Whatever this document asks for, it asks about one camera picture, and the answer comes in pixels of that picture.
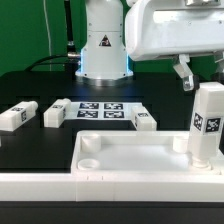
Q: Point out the white desk top tray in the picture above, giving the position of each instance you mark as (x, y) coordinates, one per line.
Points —
(133, 151)

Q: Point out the white L-shaped fence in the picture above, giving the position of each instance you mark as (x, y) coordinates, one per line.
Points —
(205, 186)

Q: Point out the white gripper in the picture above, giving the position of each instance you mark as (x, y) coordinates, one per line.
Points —
(165, 28)

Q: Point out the sheet of fiducial tags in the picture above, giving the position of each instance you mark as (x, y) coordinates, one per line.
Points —
(101, 110)

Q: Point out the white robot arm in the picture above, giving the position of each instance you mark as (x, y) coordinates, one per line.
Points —
(104, 58)

